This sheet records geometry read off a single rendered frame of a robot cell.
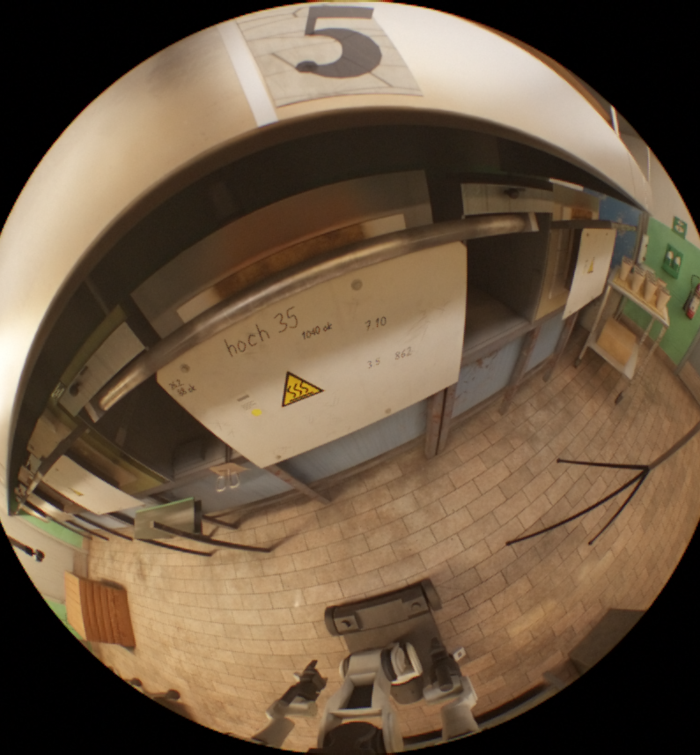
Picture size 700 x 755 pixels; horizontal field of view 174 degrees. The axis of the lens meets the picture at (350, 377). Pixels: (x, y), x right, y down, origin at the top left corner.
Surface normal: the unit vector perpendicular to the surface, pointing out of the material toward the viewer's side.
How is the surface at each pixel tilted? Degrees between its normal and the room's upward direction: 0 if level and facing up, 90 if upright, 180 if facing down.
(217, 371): 90
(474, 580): 0
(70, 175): 80
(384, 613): 0
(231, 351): 90
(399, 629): 0
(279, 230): 90
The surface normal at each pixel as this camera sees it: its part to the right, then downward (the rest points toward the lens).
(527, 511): -0.25, -0.65
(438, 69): 0.26, 0.52
